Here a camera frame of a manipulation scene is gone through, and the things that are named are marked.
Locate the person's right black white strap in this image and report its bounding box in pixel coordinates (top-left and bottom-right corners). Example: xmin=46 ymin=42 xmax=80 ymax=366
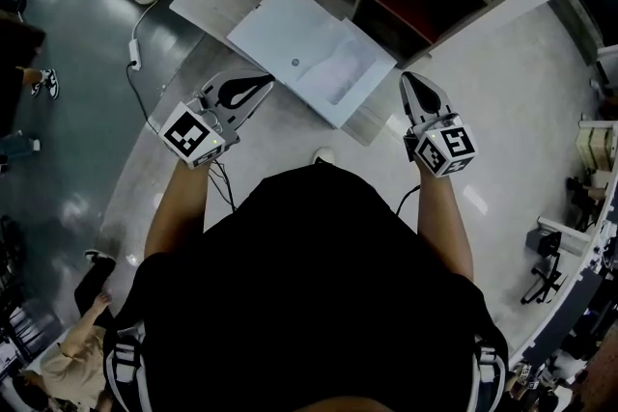
xmin=465 ymin=335 xmax=508 ymax=412

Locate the person's black white strap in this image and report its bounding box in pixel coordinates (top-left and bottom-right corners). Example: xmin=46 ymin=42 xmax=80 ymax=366
xmin=465 ymin=335 xmax=508 ymax=412
xmin=103 ymin=325 xmax=151 ymax=412

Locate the right hand-held gripper black cable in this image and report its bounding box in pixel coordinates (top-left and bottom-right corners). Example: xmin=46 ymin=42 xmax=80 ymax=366
xmin=396 ymin=184 xmax=422 ymax=216

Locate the white rectangular sink basin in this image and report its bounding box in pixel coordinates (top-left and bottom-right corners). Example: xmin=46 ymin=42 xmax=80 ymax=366
xmin=225 ymin=0 xmax=398 ymax=130

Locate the black floor cable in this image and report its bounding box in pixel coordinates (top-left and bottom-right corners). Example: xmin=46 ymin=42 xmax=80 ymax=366
xmin=126 ymin=61 xmax=160 ymax=131

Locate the person's left forearm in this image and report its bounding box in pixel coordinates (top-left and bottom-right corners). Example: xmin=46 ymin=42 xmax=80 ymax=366
xmin=143 ymin=158 xmax=211 ymax=261

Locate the left hand-held gripper black cable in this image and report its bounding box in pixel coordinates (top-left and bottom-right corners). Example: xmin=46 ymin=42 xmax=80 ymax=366
xmin=210 ymin=161 xmax=238 ymax=213

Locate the grey computer box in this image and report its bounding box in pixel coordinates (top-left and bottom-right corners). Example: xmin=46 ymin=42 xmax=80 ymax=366
xmin=525 ymin=229 xmax=564 ymax=257

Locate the beige cardboard box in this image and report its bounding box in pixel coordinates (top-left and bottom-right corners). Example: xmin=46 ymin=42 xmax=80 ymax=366
xmin=576 ymin=120 xmax=618 ymax=173

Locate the person's black shirt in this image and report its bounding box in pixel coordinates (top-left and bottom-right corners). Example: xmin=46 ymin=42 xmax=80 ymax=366
xmin=115 ymin=163 xmax=511 ymax=412

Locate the long white desk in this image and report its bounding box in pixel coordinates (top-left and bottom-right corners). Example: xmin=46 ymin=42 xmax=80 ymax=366
xmin=506 ymin=42 xmax=618 ymax=368

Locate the person's left black white strap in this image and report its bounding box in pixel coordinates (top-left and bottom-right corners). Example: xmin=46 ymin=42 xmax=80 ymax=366
xmin=103 ymin=325 xmax=151 ymax=412

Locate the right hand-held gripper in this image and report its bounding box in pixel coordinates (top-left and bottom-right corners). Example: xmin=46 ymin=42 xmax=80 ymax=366
xmin=400 ymin=71 xmax=478 ymax=179

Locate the black office chair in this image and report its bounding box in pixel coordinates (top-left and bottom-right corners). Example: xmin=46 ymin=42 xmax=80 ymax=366
xmin=520 ymin=231 xmax=570 ymax=306

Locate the person's right forearm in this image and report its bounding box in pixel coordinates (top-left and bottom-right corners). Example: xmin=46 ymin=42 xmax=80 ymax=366
xmin=415 ymin=168 xmax=475 ymax=281

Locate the hand-held gripper black cable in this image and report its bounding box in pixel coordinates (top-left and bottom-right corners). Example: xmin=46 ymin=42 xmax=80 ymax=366
xmin=396 ymin=184 xmax=422 ymax=216
xmin=210 ymin=161 xmax=238 ymax=213

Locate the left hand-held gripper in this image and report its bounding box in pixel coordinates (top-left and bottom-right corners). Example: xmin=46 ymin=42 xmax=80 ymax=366
xmin=157 ymin=71 xmax=275 ymax=170

